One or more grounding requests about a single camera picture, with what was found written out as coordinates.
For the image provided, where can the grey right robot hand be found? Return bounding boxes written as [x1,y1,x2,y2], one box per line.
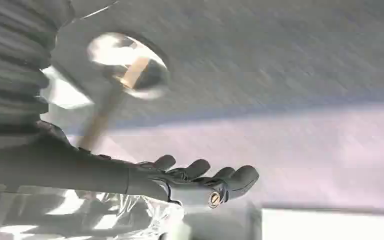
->
[0,120,260,210]

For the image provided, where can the clear plastic bag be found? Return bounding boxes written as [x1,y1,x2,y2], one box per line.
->
[0,184,193,240]

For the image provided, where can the round shiny metal part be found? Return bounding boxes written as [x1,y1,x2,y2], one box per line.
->
[86,31,171,101]

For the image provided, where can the ribbed grey right arm sleeve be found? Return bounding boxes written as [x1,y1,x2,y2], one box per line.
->
[0,0,76,136]

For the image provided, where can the pale metal tray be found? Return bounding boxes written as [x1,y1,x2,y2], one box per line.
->
[248,204,384,240]

